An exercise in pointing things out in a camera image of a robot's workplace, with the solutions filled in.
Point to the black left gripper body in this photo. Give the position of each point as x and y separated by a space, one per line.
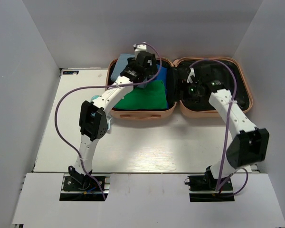
152 68

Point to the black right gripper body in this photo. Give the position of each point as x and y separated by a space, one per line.
191 90

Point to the blue zip jacket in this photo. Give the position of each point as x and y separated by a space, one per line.
162 73

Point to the grey-blue cloth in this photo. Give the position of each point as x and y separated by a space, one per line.
120 66

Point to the pink suitcase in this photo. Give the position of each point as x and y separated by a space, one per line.
178 89

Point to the green t-shirt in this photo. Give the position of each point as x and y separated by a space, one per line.
124 103

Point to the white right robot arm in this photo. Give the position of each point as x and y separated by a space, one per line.
220 87

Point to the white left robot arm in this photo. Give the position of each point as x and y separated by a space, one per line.
93 116

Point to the small dark label sticker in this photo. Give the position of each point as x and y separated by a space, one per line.
70 72

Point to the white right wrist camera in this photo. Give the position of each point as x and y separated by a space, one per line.
191 76

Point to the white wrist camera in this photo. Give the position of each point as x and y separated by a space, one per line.
139 48
191 76

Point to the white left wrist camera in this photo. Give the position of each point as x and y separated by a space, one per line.
139 48

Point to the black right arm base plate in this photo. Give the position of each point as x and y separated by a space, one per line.
200 190

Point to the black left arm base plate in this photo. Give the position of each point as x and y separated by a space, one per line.
72 191

